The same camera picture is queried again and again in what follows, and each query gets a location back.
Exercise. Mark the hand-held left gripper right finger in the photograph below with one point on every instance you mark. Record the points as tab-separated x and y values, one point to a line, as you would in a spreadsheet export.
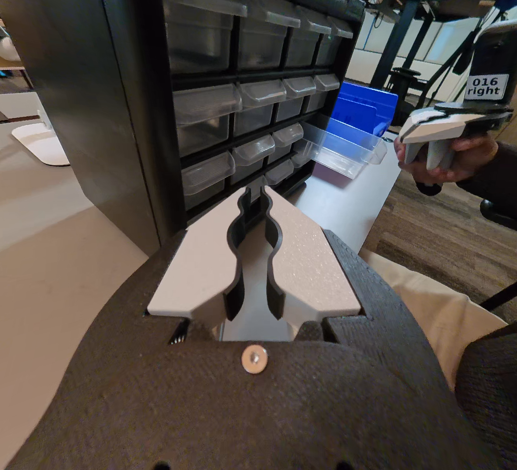
311	272

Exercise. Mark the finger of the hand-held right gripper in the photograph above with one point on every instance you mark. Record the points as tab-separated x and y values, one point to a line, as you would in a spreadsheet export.
440	130
426	114

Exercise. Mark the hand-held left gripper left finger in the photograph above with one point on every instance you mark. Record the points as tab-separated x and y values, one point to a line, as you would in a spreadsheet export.
198	272

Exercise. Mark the clear plastic drawer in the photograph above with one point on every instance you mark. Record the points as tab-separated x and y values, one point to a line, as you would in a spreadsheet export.
347	150

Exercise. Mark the black drawer cabinet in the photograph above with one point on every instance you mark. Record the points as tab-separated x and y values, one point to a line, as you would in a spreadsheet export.
80	94

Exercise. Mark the person's right forearm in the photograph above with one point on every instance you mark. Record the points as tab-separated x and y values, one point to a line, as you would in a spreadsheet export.
507	179

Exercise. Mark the grey desk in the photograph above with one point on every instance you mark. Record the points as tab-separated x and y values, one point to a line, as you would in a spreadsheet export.
48	268

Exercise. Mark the person's right hand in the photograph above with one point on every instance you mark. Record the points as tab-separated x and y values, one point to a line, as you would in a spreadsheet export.
476	158

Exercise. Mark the black office chair base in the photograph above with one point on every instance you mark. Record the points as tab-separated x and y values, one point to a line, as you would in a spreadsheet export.
406	82

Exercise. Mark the blue plastic bin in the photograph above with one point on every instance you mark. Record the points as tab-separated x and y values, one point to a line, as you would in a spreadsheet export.
363	106

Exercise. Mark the person's beige pants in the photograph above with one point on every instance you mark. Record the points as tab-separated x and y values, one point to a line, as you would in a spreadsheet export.
428	308

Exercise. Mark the set of clear cabinet drawers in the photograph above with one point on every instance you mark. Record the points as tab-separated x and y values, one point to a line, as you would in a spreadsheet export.
202	106

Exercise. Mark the white stand base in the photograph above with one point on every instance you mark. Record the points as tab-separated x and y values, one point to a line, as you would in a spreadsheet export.
40	142

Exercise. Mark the person's dark top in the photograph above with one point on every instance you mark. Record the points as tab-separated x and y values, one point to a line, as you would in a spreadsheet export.
492	397

